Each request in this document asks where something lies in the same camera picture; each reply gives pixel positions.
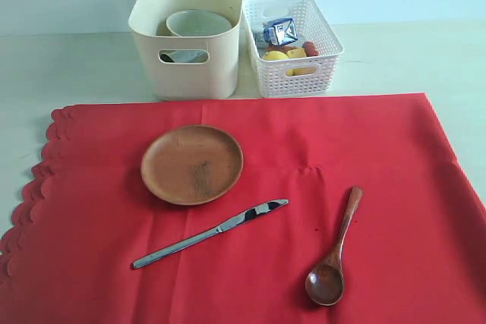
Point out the metal table knife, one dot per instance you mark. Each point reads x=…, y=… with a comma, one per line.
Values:
x=239, y=219

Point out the fried chicken nugget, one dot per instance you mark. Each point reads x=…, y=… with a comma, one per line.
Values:
x=283, y=49

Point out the red table cloth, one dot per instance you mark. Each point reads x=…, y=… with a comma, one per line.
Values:
x=414, y=251

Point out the dark wooden spoon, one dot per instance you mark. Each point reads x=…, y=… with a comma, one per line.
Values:
x=325, y=283

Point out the red toy sausage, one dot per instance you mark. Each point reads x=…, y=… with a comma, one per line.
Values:
x=310, y=49

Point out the white ceramic bowl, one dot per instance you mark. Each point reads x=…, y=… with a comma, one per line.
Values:
x=196, y=23

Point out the blue white milk carton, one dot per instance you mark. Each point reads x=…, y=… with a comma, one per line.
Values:
x=278, y=32

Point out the brown wooden plate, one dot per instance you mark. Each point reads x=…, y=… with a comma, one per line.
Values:
x=192, y=165

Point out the white perforated plastic basket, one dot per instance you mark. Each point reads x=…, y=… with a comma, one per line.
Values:
x=311, y=25

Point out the yellow cheese wedge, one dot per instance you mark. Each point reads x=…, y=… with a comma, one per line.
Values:
x=300, y=53

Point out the cream plastic storage bin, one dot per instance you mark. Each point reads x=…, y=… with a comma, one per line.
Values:
x=189, y=48

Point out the yellow lemon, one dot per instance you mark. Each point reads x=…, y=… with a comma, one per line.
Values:
x=274, y=55

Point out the stainless steel cup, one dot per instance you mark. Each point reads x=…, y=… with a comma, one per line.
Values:
x=165, y=55

